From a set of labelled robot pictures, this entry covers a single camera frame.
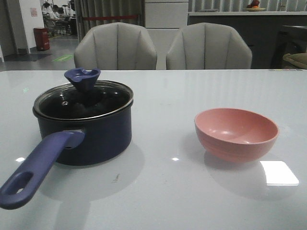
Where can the glass lid blue knob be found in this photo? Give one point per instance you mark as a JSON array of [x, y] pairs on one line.
[[84, 97]]

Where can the pink plastic bowl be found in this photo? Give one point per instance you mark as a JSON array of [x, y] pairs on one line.
[[235, 135]]

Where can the dark blue saucepan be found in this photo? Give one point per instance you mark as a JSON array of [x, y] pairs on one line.
[[76, 143]]

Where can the left grey upholstered chair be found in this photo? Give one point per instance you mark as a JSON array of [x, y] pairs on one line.
[[116, 46]]

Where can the grey upholstered chair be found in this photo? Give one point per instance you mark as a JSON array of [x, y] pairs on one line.
[[116, 46], [208, 46]]

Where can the right grey upholstered chair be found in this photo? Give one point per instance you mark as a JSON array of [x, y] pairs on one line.
[[208, 46]]

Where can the white refrigerator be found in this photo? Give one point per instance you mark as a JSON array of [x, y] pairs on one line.
[[162, 19]]

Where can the red barrier belt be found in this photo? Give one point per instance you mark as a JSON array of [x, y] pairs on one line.
[[110, 18]]

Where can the grey curtain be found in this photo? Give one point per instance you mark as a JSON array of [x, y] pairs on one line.
[[103, 8]]

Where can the red trash bin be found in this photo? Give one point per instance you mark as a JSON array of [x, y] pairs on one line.
[[41, 38]]

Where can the dark grey kitchen counter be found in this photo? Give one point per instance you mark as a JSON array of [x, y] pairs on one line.
[[269, 34]]

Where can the person in background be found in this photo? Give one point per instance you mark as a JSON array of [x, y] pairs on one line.
[[52, 14]]

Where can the fruit plate on counter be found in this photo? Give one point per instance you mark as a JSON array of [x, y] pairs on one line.
[[254, 6]]

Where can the beige sofa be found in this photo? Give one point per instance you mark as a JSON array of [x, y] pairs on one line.
[[295, 61]]

